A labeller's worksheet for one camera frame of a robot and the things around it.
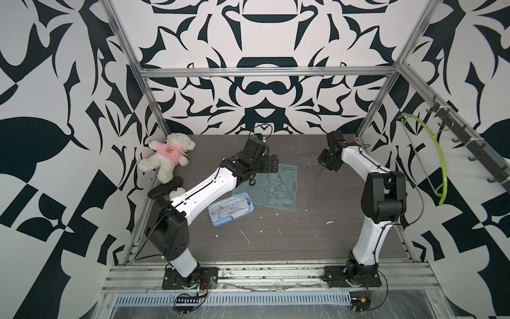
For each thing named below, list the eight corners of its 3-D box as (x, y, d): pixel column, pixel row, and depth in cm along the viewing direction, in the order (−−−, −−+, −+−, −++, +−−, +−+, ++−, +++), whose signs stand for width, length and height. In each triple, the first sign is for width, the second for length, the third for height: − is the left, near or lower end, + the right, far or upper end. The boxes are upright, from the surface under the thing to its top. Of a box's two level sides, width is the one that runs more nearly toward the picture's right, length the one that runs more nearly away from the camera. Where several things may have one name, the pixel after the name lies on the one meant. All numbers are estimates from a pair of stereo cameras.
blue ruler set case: (213, 228, 88) (212, 226, 86) (207, 208, 94) (206, 206, 92) (256, 210, 93) (256, 208, 91) (248, 193, 99) (247, 190, 97)
